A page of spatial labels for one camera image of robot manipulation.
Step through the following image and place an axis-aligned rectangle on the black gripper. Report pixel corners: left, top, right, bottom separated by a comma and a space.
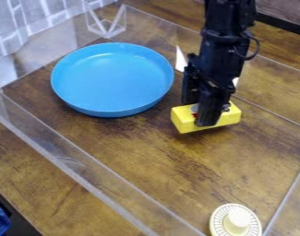
182, 29, 252, 127

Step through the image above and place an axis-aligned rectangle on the yellow butter brick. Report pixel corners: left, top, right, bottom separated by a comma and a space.
170, 103, 242, 134

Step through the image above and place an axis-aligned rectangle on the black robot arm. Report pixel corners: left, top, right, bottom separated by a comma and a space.
182, 0, 261, 126

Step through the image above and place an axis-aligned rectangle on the blue round tray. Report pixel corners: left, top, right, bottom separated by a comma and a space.
51, 42, 174, 118

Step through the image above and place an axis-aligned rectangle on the cream round lid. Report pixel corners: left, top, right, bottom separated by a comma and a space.
209, 204, 261, 236

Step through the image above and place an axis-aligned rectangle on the clear acrylic barrier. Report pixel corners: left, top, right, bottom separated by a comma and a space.
0, 91, 205, 236

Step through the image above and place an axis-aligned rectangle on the clear acrylic corner bracket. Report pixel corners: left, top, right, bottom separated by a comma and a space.
83, 1, 126, 40

